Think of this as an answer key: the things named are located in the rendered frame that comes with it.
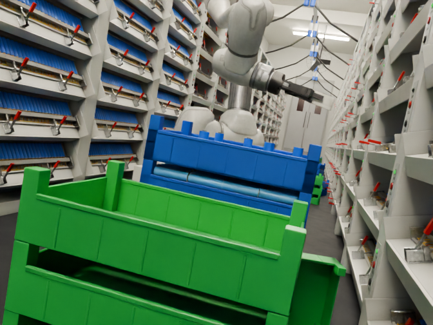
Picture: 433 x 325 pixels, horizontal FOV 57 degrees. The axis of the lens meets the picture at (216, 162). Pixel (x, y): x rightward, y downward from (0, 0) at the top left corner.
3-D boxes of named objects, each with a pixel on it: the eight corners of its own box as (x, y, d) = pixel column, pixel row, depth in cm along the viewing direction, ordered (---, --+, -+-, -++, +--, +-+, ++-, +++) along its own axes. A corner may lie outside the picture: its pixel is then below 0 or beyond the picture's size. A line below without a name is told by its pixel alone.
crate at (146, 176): (135, 202, 72) (142, 158, 72) (173, 189, 92) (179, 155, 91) (302, 242, 66) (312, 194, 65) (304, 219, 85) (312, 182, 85)
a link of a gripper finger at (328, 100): (314, 90, 126) (314, 89, 125) (336, 98, 124) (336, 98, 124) (310, 99, 126) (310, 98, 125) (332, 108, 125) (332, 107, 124)
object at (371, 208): (381, 249, 100) (375, 193, 99) (358, 210, 158) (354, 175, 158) (473, 244, 95) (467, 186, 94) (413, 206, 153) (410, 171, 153)
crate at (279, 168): (142, 158, 72) (150, 113, 71) (179, 155, 91) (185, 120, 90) (312, 194, 65) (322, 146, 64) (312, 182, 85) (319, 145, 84)
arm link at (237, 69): (245, 95, 136) (254, 60, 127) (205, 78, 139) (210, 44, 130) (257, 80, 143) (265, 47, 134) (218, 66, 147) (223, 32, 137)
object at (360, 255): (364, 322, 101) (359, 267, 101) (348, 257, 160) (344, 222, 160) (453, 322, 96) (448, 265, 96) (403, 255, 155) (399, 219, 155)
